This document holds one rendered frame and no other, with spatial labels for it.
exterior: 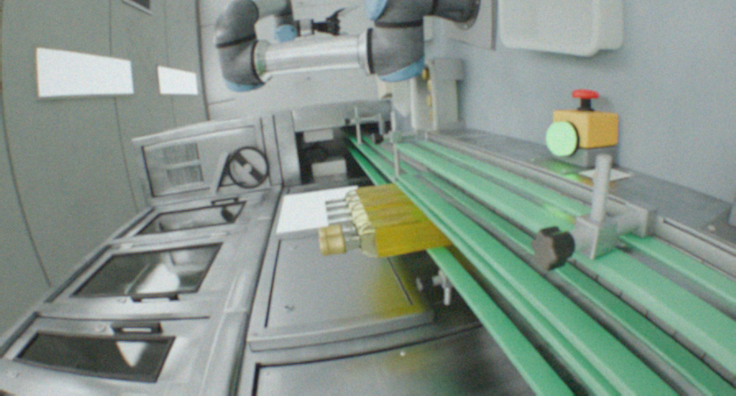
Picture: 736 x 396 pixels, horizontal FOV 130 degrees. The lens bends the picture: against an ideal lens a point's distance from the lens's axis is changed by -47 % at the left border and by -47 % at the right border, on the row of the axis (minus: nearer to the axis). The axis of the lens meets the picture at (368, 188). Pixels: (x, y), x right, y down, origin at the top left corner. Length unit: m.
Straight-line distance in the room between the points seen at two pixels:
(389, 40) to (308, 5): 3.83
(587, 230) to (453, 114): 0.66
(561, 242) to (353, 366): 0.43
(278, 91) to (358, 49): 3.63
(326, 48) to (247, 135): 0.95
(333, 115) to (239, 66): 0.83
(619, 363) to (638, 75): 0.34
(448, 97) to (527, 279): 0.60
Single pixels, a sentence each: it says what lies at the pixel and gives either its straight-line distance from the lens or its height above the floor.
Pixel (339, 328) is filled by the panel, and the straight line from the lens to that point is 0.58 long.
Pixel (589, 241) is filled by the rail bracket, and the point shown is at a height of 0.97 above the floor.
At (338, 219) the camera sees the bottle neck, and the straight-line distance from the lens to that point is 0.68.
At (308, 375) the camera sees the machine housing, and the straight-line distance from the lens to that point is 0.57.
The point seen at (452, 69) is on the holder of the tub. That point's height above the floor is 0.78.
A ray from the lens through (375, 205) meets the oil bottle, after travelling 0.67.
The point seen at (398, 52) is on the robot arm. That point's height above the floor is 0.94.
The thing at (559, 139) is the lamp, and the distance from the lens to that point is 0.43.
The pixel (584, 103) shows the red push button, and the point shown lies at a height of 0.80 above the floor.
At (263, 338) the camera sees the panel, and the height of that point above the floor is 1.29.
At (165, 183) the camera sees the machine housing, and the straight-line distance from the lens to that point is 1.84.
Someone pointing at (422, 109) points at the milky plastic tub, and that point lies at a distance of 1.00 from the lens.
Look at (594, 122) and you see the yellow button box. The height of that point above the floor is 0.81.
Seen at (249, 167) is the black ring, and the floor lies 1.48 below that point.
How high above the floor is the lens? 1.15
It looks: 8 degrees down
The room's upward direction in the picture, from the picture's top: 98 degrees counter-clockwise
